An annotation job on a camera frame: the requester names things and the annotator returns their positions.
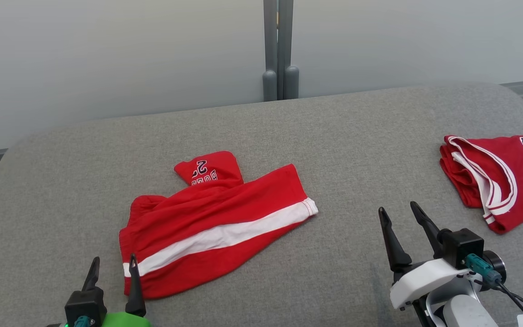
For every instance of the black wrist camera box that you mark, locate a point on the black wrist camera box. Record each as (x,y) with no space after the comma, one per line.
(84,304)
(462,247)

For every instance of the grey fabric sofa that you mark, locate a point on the grey fabric sofa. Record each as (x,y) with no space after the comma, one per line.
(357,150)

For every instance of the red jersey with white sleeves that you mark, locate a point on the red jersey with white sleeves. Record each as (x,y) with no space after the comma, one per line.
(506,177)

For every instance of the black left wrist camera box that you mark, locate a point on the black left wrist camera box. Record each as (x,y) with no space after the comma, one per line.
(84,304)

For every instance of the red shorts with white stripe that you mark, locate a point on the red shorts with white stripe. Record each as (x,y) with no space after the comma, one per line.
(198,213)

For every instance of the grey partition post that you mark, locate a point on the grey partition post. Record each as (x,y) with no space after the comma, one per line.
(279,45)

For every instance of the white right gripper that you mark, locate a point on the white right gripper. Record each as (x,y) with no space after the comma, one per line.
(425,281)

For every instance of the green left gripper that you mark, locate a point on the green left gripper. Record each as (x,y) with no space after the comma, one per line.
(125,320)

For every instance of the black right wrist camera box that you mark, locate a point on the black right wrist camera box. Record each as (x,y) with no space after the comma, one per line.
(462,247)

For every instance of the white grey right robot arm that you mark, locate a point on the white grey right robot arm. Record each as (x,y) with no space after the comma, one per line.
(463,315)

